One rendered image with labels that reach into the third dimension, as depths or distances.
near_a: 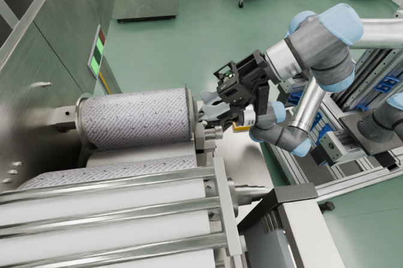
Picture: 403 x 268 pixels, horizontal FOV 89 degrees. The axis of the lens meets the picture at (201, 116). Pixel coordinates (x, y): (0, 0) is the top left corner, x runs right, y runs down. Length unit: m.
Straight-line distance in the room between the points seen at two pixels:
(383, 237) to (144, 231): 1.98
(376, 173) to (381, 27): 1.45
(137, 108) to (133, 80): 2.03
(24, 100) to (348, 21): 0.61
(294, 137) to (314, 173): 1.00
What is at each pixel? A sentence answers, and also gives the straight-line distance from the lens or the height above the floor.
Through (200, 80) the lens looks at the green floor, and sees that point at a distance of 2.41.
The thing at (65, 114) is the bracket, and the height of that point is 1.29.
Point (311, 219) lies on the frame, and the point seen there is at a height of 1.44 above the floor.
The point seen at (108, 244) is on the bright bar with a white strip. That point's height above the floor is 1.44.
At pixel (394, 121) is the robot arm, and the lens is 1.17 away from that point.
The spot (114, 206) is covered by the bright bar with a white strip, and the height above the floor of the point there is 1.44.
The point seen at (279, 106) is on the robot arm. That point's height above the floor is 1.15.
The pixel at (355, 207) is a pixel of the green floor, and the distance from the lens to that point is 2.09.
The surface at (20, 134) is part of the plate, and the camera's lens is 0.52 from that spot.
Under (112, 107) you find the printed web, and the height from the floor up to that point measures 1.31.
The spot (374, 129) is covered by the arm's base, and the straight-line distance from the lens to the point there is 1.25.
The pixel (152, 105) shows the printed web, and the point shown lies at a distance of 0.50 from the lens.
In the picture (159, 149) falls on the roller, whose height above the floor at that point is 1.23.
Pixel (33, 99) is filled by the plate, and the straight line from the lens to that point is 0.56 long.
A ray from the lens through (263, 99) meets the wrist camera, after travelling 0.49.
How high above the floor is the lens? 1.69
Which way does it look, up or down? 55 degrees down
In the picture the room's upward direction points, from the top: straight up
